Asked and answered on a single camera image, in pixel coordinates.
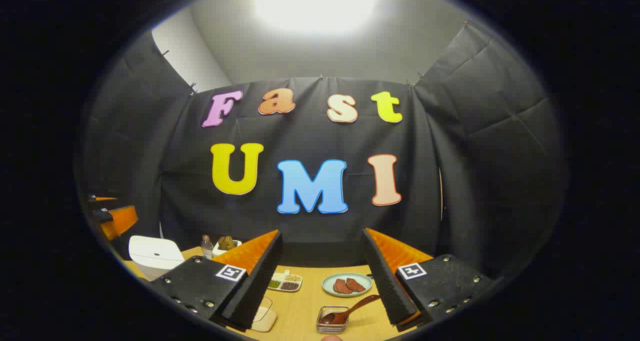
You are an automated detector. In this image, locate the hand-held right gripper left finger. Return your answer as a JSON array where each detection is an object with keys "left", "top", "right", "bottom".
[{"left": 150, "top": 229, "right": 284, "bottom": 332}]

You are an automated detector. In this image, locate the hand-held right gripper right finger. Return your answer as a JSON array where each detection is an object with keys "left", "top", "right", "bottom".
[{"left": 361, "top": 227, "right": 496, "bottom": 332}]

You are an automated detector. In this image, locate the clear rice container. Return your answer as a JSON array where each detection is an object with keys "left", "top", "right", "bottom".
[{"left": 250, "top": 296, "right": 278, "bottom": 333}]

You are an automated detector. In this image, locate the brown wooden spoon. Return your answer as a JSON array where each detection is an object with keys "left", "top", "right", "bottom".
[{"left": 319, "top": 294, "right": 382, "bottom": 326}]

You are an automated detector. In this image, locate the white rice cooker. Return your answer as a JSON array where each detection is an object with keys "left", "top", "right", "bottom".
[{"left": 128, "top": 235, "right": 185, "bottom": 282}]

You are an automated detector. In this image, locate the wire chopstick holder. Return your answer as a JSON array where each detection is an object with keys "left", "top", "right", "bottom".
[{"left": 316, "top": 306, "right": 350, "bottom": 334}]

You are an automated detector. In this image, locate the white divided grain dish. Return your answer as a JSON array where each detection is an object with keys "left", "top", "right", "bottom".
[{"left": 267, "top": 270, "right": 303, "bottom": 293}]

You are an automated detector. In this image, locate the white toaster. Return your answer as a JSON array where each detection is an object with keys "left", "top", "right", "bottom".
[{"left": 212, "top": 239, "right": 243, "bottom": 257}]

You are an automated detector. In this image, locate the pale green plate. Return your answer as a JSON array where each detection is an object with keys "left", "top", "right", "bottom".
[{"left": 321, "top": 273, "right": 373, "bottom": 298}]

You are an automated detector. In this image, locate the black backdrop cloth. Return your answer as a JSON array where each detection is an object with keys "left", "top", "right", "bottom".
[{"left": 75, "top": 18, "right": 568, "bottom": 282}]

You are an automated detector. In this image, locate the large ceiling light panel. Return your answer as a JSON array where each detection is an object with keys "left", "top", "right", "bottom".
[{"left": 255, "top": 0, "right": 377, "bottom": 33}]

